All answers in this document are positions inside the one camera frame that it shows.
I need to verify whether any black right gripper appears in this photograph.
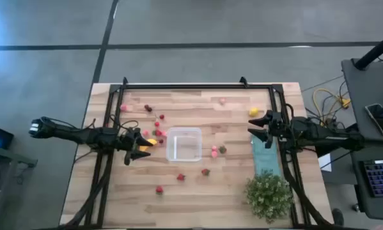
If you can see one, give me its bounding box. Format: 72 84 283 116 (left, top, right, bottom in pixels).
247 109 291 150

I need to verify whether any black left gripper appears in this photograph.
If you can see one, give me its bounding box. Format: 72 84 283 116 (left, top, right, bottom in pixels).
116 126 154 166

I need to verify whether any yellow toy banana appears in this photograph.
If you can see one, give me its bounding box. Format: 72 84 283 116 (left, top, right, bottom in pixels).
139 138 158 153

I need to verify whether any clear plastic tupperware container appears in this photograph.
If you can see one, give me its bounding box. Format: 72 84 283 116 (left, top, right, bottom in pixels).
166 126 203 163

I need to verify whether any teal folded cloth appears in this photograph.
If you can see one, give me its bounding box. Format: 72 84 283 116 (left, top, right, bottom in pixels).
251 135 282 177

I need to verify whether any green artificial plant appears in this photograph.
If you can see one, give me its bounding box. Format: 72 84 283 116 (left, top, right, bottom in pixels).
244 170 295 225

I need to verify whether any white paper sheet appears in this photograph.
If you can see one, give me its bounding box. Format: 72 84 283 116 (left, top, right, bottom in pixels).
318 153 333 173

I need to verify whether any dark grey side desk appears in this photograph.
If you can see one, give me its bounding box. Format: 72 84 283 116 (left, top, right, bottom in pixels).
340 58 383 222

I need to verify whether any smartphone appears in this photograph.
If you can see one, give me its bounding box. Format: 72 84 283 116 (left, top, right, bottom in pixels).
364 101 383 137

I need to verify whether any person's foot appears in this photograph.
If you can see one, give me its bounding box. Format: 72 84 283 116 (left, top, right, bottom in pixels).
331 208 346 227

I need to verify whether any black backlit keyboard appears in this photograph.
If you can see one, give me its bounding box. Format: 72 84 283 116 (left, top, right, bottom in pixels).
361 158 383 198

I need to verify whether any grey metal desk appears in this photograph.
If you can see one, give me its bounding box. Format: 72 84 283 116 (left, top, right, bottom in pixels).
0 148 38 230

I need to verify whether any black round pole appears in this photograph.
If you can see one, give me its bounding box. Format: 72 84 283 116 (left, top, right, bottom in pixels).
353 29 383 71

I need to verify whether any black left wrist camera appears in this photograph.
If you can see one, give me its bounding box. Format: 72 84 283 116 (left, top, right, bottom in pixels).
123 126 140 142

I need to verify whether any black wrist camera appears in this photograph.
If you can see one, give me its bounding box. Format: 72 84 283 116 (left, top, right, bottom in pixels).
270 110 285 126
123 126 140 142

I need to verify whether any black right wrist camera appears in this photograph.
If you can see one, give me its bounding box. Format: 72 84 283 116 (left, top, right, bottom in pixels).
270 110 285 126

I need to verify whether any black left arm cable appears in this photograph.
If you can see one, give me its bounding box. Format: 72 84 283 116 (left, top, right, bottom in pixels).
109 114 140 132

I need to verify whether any black aluminium table frame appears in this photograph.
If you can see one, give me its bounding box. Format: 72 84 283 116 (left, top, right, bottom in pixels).
82 75 331 228

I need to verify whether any yellow power cable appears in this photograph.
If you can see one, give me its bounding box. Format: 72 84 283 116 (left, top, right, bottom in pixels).
311 88 352 124

